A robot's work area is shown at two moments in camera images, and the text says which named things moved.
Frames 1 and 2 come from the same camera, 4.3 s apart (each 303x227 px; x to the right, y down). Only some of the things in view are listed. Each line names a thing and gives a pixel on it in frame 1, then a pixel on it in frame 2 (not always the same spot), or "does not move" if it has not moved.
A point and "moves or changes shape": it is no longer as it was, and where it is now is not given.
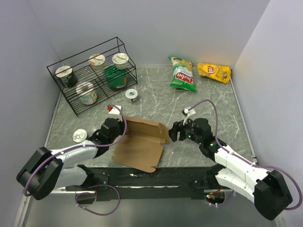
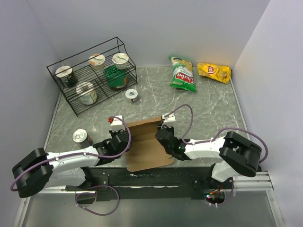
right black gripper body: (186, 130) to (169, 128)
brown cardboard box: (142, 147) moves or changes shape
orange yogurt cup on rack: (97, 61) does not move
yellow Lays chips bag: (219, 73) does not move
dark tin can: (79, 135) does not move
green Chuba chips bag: (182, 76) does not move
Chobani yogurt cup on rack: (120, 60) does not move
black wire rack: (89, 78) does not move
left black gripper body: (120, 130) to (113, 133)
